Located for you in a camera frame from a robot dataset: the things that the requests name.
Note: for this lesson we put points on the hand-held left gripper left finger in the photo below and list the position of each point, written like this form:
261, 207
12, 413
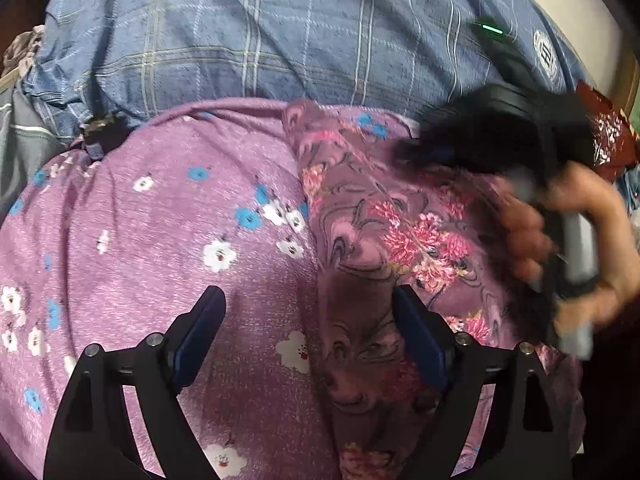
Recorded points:
197, 340

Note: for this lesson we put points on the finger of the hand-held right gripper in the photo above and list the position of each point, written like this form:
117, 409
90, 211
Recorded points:
425, 147

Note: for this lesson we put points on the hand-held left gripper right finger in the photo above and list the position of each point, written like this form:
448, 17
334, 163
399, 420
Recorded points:
422, 340

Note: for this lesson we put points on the maroon floral garment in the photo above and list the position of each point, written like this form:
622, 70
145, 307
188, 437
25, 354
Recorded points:
400, 230

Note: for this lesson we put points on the person's right hand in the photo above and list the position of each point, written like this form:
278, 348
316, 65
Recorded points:
527, 240

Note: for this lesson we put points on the red patterned cloth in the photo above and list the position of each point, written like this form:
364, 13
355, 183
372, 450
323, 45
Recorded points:
607, 125

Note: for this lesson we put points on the purple floral bed sheet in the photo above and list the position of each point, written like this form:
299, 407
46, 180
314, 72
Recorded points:
150, 240

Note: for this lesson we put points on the blue denim clothing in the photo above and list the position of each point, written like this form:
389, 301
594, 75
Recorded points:
631, 187

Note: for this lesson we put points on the grey star quilt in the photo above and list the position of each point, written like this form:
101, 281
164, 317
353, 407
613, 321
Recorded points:
25, 140

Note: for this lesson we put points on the grey lilac cloth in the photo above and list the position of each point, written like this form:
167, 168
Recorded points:
22, 50

